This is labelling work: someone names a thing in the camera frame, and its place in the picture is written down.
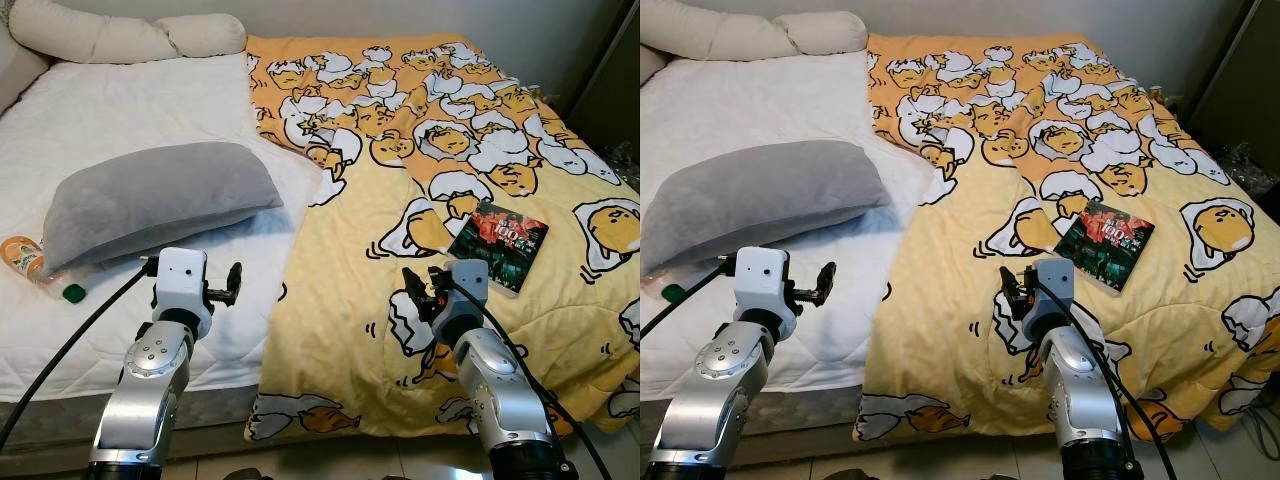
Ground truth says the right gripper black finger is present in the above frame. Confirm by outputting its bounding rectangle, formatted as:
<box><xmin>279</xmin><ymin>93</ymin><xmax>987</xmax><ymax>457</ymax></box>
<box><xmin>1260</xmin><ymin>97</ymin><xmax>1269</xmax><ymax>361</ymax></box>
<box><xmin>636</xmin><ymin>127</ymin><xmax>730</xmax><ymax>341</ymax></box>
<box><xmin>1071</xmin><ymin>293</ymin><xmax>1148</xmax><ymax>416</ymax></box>
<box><xmin>402</xmin><ymin>265</ymin><xmax>431</xmax><ymax>323</ymax></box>
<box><xmin>998</xmin><ymin>265</ymin><xmax>1023</xmax><ymax>323</ymax></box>

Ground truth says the dark red cover book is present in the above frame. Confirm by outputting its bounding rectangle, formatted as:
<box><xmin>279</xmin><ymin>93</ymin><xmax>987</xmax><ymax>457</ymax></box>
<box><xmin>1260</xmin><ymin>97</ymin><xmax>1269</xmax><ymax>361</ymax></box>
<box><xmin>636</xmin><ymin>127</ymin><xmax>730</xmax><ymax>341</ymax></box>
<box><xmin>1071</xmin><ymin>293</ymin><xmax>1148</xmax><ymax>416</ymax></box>
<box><xmin>446</xmin><ymin>200</ymin><xmax>551</xmax><ymax>298</ymax></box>
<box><xmin>1053</xmin><ymin>200</ymin><xmax>1157</xmax><ymax>296</ymax></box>

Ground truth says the grey plush pillow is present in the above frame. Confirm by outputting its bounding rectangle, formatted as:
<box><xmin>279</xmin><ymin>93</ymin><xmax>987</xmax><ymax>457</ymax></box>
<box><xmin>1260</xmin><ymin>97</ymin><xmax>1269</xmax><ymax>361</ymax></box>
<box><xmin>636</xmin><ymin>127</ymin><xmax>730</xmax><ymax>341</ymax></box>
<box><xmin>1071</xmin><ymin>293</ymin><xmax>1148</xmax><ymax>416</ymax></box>
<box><xmin>640</xmin><ymin>140</ymin><xmax>892</xmax><ymax>279</ymax></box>
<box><xmin>40</xmin><ymin>141</ymin><xmax>286</xmax><ymax>277</ymax></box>

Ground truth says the yellow cartoon egg blanket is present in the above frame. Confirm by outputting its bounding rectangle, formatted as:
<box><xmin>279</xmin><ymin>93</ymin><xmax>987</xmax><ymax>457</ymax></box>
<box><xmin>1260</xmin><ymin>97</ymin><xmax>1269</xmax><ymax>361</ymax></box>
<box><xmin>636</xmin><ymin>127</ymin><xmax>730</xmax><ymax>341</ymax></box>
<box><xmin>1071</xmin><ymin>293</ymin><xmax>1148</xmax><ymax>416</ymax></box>
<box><xmin>243</xmin><ymin>35</ymin><xmax>641</xmax><ymax>444</ymax></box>
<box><xmin>853</xmin><ymin>33</ymin><xmax>1280</xmax><ymax>444</ymax></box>

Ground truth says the orange drink bottle green cap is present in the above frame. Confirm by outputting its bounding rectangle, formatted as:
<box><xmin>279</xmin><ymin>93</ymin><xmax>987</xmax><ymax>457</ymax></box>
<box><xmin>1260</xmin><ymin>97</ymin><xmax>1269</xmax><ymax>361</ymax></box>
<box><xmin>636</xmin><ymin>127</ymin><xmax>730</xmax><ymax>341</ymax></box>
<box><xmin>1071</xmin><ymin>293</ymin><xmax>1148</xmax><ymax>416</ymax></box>
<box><xmin>640</xmin><ymin>274</ymin><xmax>688</xmax><ymax>305</ymax></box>
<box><xmin>0</xmin><ymin>235</ymin><xmax>89</xmax><ymax>305</ymax></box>

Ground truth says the grey bed base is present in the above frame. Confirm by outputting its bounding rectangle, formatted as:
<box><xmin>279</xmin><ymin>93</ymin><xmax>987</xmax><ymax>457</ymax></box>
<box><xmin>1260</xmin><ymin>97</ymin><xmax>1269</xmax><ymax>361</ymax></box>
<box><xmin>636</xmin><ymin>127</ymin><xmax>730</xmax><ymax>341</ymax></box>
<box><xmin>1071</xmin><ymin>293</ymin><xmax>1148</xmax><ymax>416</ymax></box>
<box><xmin>0</xmin><ymin>384</ymin><xmax>263</xmax><ymax>473</ymax></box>
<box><xmin>640</xmin><ymin>384</ymin><xmax>863</xmax><ymax>467</ymax></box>

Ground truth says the white quilted mattress pad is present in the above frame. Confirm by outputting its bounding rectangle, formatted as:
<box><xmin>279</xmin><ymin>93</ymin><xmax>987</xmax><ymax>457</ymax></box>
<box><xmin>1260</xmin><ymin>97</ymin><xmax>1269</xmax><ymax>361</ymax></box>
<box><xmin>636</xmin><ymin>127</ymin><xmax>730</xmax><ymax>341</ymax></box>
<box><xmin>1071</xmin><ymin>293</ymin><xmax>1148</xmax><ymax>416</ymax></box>
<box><xmin>0</xmin><ymin>52</ymin><xmax>333</xmax><ymax>403</ymax></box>
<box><xmin>640</xmin><ymin>50</ymin><xmax>947</xmax><ymax>403</ymax></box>

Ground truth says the shiny clear plastic bag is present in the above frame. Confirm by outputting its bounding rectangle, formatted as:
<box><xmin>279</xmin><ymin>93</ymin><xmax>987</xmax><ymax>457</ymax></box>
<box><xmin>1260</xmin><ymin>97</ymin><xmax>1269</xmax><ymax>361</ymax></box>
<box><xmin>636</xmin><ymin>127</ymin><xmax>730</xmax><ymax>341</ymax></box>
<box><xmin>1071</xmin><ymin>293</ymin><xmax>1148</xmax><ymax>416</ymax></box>
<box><xmin>1214</xmin><ymin>140</ymin><xmax>1280</xmax><ymax>197</ymax></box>
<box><xmin>598</xmin><ymin>140</ymin><xmax>641</xmax><ymax>193</ymax></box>

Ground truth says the cream bolster pillow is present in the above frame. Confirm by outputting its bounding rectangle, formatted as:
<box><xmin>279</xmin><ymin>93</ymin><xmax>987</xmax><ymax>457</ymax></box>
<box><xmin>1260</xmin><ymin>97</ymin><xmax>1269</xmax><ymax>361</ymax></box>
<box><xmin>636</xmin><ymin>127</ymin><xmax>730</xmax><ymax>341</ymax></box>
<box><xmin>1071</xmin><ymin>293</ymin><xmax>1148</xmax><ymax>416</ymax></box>
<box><xmin>640</xmin><ymin>0</ymin><xmax>870</xmax><ymax>59</ymax></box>
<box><xmin>8</xmin><ymin>0</ymin><xmax>248</xmax><ymax>65</ymax></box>

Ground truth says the dark cabinet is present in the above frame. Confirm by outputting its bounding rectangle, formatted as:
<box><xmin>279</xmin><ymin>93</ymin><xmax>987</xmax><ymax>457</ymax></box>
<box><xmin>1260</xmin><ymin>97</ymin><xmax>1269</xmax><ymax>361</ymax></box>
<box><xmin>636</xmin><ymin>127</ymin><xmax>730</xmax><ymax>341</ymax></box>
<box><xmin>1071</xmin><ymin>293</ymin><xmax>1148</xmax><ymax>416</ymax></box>
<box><xmin>563</xmin><ymin>0</ymin><xmax>641</xmax><ymax>153</ymax></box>
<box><xmin>1184</xmin><ymin>0</ymin><xmax>1280</xmax><ymax>153</ymax></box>

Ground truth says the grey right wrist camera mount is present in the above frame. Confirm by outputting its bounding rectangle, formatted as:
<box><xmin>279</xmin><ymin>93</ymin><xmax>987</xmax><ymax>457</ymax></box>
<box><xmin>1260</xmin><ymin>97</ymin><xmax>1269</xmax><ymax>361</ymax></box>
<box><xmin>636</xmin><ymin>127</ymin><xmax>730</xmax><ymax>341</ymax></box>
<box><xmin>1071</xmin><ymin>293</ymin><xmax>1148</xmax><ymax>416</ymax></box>
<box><xmin>440</xmin><ymin>258</ymin><xmax>492</xmax><ymax>323</ymax></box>
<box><xmin>1032</xmin><ymin>258</ymin><xmax>1077</xmax><ymax>323</ymax></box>

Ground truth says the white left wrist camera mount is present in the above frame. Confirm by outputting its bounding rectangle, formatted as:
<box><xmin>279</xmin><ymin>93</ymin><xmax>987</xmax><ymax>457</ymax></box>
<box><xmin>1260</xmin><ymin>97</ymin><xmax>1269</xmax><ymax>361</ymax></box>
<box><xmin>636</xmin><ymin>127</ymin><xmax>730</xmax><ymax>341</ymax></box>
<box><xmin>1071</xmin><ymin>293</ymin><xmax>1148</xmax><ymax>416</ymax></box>
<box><xmin>732</xmin><ymin>247</ymin><xmax>794</xmax><ymax>343</ymax></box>
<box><xmin>152</xmin><ymin>247</ymin><xmax>214</xmax><ymax>337</ymax></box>

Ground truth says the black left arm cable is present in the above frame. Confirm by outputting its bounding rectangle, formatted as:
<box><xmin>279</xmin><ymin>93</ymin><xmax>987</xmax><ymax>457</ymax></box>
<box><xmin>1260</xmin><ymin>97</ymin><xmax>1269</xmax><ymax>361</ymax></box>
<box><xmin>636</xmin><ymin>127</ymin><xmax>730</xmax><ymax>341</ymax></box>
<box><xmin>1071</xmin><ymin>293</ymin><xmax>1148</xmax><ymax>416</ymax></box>
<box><xmin>640</xmin><ymin>258</ymin><xmax>737</xmax><ymax>343</ymax></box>
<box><xmin>0</xmin><ymin>254</ymin><xmax>161</xmax><ymax>453</ymax></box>

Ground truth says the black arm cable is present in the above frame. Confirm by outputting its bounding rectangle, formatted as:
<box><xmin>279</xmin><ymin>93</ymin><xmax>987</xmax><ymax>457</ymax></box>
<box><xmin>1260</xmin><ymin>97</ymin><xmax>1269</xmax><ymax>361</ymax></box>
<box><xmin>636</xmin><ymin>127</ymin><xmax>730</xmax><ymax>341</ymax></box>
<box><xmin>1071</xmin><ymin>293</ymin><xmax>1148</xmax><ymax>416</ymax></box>
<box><xmin>0</xmin><ymin>254</ymin><xmax>161</xmax><ymax>453</ymax></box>
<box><xmin>448</xmin><ymin>278</ymin><xmax>614</xmax><ymax>480</ymax></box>
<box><xmin>640</xmin><ymin>258</ymin><xmax>737</xmax><ymax>343</ymax></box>
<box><xmin>1035</xmin><ymin>278</ymin><xmax>1183</xmax><ymax>480</ymax></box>

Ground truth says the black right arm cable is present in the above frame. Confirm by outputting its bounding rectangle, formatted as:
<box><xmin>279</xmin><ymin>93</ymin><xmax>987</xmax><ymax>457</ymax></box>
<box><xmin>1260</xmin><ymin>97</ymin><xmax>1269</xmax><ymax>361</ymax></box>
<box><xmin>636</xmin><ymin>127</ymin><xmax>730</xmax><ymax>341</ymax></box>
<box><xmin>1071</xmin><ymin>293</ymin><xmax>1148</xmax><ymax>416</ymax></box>
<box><xmin>448</xmin><ymin>278</ymin><xmax>614</xmax><ymax>480</ymax></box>
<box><xmin>1035</xmin><ymin>278</ymin><xmax>1183</xmax><ymax>480</ymax></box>

